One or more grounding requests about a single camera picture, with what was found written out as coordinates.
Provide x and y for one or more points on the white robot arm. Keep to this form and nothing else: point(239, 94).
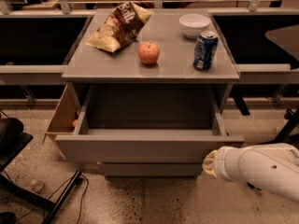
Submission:
point(273, 168)

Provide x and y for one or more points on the grey bottom drawer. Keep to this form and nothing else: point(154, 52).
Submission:
point(150, 170)

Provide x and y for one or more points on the white bowl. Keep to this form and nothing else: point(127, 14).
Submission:
point(191, 25)

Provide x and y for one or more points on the grey drawer cabinet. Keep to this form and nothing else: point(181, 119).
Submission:
point(174, 64)

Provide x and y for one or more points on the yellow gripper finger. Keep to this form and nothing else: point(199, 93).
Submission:
point(208, 163)

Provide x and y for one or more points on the black chair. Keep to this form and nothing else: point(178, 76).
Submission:
point(12, 140)

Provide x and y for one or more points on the small orange fruit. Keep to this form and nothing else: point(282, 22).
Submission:
point(74, 123)

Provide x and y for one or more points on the clear plastic bottle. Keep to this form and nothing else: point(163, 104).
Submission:
point(37, 186)

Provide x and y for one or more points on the red apple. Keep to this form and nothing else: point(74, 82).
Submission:
point(148, 53)

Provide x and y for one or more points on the brown yellow chip bag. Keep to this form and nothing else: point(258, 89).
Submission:
point(121, 28)

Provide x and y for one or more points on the wooden box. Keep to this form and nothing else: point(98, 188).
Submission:
point(61, 122)

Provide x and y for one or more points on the grey top drawer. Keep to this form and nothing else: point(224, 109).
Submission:
point(147, 123)

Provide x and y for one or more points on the grey drawer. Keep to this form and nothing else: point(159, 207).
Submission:
point(150, 170)
point(147, 123)

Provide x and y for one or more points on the blue soda can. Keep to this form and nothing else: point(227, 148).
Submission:
point(204, 51)

